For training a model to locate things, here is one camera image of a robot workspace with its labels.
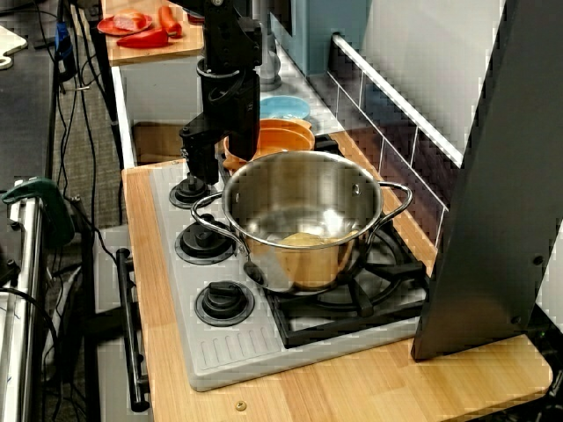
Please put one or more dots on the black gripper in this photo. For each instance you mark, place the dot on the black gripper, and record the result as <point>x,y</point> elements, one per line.
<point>231,94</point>

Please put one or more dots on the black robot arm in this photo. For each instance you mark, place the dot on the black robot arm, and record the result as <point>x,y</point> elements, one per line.
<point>228,35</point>

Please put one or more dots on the orange plastic pot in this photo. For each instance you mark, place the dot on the orange plastic pot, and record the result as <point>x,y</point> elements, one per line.
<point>281,140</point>

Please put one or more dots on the black stove knob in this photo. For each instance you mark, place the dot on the black stove knob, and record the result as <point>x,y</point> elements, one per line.
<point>189,195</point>
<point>203,242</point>
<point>224,303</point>

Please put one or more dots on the brown cardboard sheet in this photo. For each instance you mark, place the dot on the brown cardboard sheet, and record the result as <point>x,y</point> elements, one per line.
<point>156,143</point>

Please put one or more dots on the light blue plate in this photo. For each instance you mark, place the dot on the light blue plate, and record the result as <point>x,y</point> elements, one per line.
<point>286,106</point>

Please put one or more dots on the white sink basin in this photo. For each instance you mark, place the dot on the white sink basin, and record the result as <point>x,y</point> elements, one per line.
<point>154,92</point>

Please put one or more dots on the stainless steel pot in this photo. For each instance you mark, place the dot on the stainless steel pot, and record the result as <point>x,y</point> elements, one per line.
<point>303,193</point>

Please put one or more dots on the yellow food item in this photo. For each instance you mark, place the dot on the yellow food item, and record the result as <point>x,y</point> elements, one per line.
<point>308,239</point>

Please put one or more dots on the dark red bowl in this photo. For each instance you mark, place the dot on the dark red bowl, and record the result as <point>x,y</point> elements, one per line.
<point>195,19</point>

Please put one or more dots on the orange toy sausage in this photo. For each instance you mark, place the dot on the orange toy sausage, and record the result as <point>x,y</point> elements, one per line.
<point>169,19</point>

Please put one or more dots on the teal cabinet box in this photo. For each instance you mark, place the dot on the teal cabinet box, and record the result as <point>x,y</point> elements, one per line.
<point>325,31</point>

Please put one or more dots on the ham sandwich toy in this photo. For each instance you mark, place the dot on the ham sandwich toy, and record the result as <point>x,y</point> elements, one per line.
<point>129,19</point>

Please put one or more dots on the red plate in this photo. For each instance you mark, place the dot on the red plate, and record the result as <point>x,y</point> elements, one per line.
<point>105,27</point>

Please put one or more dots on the dark tile backsplash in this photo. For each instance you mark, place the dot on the dark tile backsplash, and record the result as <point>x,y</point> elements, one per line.
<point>396,140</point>

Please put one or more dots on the green clamp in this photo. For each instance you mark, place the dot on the green clamp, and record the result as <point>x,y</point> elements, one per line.
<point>48,206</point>

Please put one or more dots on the blue clamp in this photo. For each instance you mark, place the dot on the blue clamp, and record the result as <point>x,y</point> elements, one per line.
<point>63,46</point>

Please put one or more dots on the grey stove top panel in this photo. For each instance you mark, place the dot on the grey stove top panel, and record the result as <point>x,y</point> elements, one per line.
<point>228,347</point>

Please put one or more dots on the black burner grate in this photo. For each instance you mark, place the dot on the black burner grate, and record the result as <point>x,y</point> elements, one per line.
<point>387,285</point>

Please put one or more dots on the brass countertop screw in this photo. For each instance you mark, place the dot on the brass countertop screw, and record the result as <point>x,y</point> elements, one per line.
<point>239,405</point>

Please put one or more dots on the wooden kitchen countertop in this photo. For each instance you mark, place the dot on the wooden kitchen countertop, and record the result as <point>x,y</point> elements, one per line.
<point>352,387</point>

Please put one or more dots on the black hood panel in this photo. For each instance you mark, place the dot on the black hood panel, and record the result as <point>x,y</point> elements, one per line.
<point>497,198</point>

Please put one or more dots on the silver metal rail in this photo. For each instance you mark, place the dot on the silver metal rail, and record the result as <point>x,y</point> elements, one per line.
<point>24,285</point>

